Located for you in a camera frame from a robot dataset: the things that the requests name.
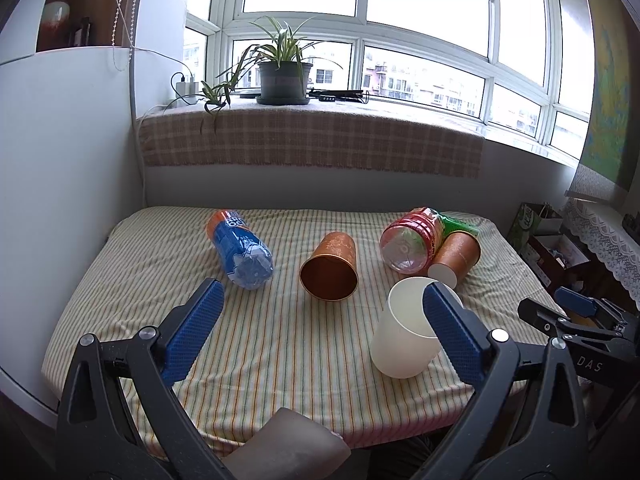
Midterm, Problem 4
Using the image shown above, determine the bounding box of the blue orange plastic bottle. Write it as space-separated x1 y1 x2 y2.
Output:
205 209 273 290

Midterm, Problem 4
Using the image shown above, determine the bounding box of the white lace cloth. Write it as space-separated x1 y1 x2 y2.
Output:
563 198 639 309

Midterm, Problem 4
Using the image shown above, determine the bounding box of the dark cardboard box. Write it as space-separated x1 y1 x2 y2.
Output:
520 234 596 294

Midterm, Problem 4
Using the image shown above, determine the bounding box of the brown paper cup white base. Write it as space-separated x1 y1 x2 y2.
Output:
427 231 480 289

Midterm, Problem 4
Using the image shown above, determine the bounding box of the green snack bag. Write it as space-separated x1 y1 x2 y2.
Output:
439 214 478 238

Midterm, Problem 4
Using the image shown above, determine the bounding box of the white charging cable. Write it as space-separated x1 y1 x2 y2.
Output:
106 0 202 206

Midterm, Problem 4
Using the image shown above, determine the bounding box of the potted spider plant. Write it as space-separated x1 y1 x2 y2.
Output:
164 14 321 134

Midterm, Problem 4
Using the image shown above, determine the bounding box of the brown chair back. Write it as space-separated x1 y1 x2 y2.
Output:
221 408 352 479

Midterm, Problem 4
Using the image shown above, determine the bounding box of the white wall charger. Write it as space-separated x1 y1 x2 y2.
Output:
174 78 200 106

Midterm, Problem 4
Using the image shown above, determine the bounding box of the black power strip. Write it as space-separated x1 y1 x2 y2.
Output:
308 88 369 104

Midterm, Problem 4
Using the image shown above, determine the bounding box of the green white paper bag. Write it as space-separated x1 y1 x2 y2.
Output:
506 203 563 252

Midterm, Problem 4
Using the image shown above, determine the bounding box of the red white vase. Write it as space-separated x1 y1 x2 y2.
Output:
37 0 70 51

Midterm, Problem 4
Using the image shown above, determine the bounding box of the plaid beige windowsill cloth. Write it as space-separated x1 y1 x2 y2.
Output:
139 106 484 179

